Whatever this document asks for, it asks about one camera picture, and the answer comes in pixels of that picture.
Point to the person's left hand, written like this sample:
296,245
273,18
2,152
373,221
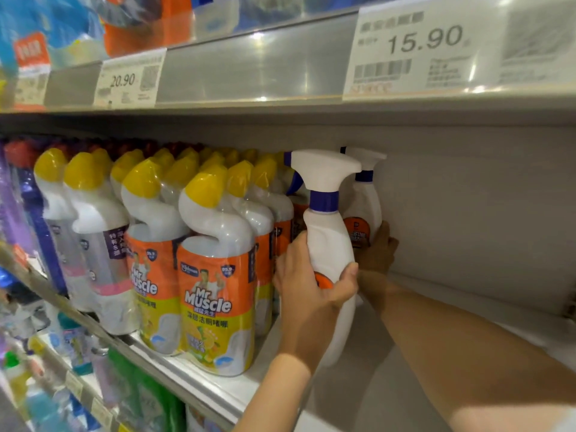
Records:
306,310

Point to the person's right hand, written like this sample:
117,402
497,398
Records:
382,252

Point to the row of yellow-capped cleaner bottles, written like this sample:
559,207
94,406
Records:
211,292

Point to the cluster of green cleaner bottles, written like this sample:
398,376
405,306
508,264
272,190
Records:
148,396

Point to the cluster of teal cleaner bottles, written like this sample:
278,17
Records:
54,373

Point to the row of purple cleaner bottles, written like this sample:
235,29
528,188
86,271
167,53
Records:
22,211

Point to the row of blue cleaner packs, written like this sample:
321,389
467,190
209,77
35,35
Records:
135,22

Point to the person's right forearm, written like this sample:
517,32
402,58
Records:
468,364

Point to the red white price tag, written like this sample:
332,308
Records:
31,72

